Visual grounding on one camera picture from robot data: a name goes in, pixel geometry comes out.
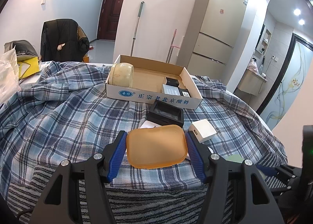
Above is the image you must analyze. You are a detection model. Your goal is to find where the yellow packet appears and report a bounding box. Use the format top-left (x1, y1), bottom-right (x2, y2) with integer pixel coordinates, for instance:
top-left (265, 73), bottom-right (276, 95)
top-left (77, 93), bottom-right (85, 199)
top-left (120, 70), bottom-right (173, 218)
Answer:
top-left (17, 57), bottom-right (40, 79)

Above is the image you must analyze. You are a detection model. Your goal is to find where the patterned glass door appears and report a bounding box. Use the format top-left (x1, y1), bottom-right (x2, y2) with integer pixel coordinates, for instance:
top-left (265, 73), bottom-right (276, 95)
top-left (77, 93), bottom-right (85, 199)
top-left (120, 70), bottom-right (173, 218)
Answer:
top-left (255, 33), bottom-right (313, 131)

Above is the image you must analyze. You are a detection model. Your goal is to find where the white flat box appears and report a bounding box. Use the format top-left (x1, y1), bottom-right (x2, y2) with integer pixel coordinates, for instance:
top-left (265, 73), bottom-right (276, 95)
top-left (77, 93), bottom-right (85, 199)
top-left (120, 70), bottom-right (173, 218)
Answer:
top-left (18, 61), bottom-right (53, 85)

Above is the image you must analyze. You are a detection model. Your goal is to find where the wooden chair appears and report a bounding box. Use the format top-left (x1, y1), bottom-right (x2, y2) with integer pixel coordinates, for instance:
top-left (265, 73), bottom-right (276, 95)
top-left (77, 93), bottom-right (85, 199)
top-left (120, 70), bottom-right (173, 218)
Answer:
top-left (77, 24), bottom-right (88, 41)

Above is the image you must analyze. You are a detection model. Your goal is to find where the grey mop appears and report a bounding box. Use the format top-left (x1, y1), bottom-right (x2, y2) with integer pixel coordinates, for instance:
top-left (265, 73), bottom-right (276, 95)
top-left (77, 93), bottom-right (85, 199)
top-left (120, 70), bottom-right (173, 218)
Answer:
top-left (130, 1), bottom-right (145, 57)

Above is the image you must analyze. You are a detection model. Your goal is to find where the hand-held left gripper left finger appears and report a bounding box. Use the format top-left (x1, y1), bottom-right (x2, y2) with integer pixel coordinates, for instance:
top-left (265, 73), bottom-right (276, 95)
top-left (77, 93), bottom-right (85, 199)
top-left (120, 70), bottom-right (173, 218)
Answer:
top-left (29, 130), bottom-right (128, 224)

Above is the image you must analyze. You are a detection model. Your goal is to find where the silver grey box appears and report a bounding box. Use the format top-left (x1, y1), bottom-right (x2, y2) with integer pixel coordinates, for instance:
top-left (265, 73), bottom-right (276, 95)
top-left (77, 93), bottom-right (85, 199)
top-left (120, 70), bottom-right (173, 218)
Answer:
top-left (161, 84), bottom-right (180, 95)

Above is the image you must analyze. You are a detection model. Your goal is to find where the dark brown door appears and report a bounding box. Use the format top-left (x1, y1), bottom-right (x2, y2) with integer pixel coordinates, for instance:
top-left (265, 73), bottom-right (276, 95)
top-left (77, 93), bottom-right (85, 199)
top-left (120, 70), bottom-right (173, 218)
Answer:
top-left (96, 0), bottom-right (128, 41)

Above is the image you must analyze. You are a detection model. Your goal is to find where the pale green card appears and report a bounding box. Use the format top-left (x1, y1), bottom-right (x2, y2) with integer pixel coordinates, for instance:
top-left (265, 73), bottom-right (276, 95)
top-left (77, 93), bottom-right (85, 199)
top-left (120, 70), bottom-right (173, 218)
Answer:
top-left (226, 154), bottom-right (245, 164)

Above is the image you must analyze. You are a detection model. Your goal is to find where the white square power adapter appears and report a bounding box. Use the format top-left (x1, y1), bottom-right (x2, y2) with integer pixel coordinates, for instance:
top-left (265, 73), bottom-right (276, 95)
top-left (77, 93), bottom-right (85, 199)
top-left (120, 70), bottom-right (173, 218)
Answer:
top-left (188, 119), bottom-right (217, 143)

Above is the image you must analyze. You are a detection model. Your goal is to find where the small black box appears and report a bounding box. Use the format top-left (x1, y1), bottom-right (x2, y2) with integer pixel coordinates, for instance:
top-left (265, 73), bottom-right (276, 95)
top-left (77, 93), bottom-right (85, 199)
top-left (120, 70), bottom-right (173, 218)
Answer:
top-left (165, 77), bottom-right (180, 87)

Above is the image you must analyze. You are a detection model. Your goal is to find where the grey bag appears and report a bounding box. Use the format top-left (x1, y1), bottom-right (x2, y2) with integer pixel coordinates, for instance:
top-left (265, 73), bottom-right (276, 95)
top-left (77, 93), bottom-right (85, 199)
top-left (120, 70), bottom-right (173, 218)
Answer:
top-left (4, 40), bottom-right (40, 58)

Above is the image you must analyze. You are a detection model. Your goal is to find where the blue plaid cloth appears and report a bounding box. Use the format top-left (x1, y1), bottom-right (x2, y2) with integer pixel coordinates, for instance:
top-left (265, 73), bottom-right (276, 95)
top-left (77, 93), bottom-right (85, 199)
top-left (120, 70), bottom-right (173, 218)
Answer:
top-left (0, 61), bottom-right (288, 190)

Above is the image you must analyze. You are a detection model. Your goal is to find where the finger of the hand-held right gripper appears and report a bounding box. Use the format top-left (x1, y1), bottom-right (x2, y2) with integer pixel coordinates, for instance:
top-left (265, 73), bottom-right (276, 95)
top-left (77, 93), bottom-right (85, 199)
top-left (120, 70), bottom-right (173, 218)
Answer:
top-left (271, 182), bottom-right (304, 198)
top-left (255, 163), bottom-right (301, 186)

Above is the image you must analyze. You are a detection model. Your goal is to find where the grey striped towel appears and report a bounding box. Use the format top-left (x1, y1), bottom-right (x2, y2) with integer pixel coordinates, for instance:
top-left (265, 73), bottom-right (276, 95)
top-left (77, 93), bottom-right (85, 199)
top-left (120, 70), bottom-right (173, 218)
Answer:
top-left (7, 158), bottom-right (294, 224)

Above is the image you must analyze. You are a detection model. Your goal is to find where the wall niche shelf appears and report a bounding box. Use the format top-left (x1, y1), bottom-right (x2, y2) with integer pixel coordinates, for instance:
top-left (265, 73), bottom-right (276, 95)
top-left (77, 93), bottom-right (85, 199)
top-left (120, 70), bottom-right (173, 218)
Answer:
top-left (254, 24), bottom-right (272, 58)

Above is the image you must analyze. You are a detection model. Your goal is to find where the white plastic bag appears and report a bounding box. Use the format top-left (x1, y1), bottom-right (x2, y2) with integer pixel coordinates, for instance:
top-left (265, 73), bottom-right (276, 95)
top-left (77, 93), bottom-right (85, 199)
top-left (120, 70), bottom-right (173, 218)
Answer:
top-left (0, 45), bottom-right (21, 104)

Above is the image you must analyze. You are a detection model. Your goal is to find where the beige sink cabinet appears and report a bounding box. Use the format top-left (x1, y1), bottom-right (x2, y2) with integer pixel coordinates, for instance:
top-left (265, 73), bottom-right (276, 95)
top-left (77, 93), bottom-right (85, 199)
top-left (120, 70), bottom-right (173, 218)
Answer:
top-left (238, 69), bottom-right (266, 96)

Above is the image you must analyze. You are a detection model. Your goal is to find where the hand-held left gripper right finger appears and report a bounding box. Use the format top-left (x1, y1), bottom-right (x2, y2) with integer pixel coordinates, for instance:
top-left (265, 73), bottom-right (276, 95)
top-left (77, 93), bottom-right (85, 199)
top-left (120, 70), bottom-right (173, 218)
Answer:
top-left (185, 131), bottom-right (278, 224)

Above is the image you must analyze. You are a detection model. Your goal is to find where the beige refrigerator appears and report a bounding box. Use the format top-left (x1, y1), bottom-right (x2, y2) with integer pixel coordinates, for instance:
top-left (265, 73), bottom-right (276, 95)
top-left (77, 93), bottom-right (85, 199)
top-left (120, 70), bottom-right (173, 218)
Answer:
top-left (177, 0), bottom-right (249, 86)

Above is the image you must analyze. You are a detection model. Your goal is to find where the black rectangular tray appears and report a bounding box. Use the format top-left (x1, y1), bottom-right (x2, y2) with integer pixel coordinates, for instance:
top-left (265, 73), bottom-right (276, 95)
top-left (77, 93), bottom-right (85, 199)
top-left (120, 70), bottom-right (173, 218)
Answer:
top-left (146, 99), bottom-right (184, 128)

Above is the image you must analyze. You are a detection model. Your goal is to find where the black jacket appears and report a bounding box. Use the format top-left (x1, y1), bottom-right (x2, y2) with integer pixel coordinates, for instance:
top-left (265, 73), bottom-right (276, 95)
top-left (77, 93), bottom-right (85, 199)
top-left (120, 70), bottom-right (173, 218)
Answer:
top-left (40, 18), bottom-right (90, 62)

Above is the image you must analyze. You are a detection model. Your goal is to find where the pink broom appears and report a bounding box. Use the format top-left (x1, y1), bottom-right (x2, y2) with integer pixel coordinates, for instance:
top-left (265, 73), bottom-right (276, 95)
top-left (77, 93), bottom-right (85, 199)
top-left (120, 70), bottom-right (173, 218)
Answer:
top-left (166, 29), bottom-right (181, 64)

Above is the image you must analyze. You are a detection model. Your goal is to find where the round cream tin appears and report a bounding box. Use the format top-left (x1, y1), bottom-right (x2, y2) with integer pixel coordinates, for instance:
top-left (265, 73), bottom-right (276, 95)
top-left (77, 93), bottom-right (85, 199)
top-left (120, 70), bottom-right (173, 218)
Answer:
top-left (109, 63), bottom-right (135, 87)

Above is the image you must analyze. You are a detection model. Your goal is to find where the white paper sheet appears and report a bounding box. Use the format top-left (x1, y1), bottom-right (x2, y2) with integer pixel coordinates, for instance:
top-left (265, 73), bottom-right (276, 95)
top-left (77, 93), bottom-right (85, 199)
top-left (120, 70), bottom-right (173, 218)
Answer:
top-left (140, 120), bottom-right (159, 129)

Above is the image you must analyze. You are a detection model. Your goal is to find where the shallow cardboard box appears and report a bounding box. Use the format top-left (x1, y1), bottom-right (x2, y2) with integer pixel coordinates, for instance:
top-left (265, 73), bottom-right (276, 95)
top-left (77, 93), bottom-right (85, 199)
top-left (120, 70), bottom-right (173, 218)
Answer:
top-left (105, 54), bottom-right (203, 110)

